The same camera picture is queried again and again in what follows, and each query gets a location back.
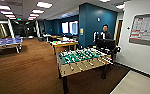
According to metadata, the yellow wooden gaming table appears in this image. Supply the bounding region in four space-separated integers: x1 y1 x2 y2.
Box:
50 39 79 55

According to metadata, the black monitor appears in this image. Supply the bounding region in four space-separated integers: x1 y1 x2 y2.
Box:
96 38 116 50

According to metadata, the black wheeled cart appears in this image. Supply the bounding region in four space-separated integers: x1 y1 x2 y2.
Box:
95 38 122 61

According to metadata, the person in dark clothes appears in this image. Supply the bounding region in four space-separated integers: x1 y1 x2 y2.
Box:
100 23 113 41

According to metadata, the brown wooden door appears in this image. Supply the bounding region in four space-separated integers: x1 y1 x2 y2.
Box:
115 19 124 46

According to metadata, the rectangular ceiling light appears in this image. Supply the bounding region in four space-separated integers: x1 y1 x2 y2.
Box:
36 1 54 9
31 9 45 14
0 10 15 16
0 3 12 11

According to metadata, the blue ping pong table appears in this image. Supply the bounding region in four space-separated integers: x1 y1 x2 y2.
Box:
0 37 24 57

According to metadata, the foosball table with wooden handles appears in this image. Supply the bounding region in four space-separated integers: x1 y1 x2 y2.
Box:
55 47 115 94

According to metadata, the yellow wall sign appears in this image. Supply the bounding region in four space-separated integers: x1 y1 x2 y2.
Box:
79 28 85 36

